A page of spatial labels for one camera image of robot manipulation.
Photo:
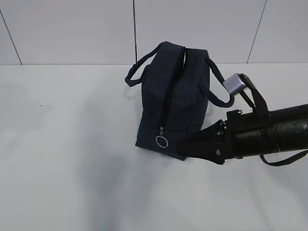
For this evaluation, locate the dark navy lunch bag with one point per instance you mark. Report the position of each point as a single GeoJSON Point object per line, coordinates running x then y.
{"type": "Point", "coordinates": [175, 92]}

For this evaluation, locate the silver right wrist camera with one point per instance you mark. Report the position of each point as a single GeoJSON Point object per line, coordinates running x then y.
{"type": "Point", "coordinates": [234, 84]}

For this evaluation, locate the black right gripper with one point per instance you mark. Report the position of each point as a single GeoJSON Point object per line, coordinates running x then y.
{"type": "Point", "coordinates": [244, 135]}

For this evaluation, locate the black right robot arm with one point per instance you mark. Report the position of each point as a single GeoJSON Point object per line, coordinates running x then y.
{"type": "Point", "coordinates": [279, 137]}

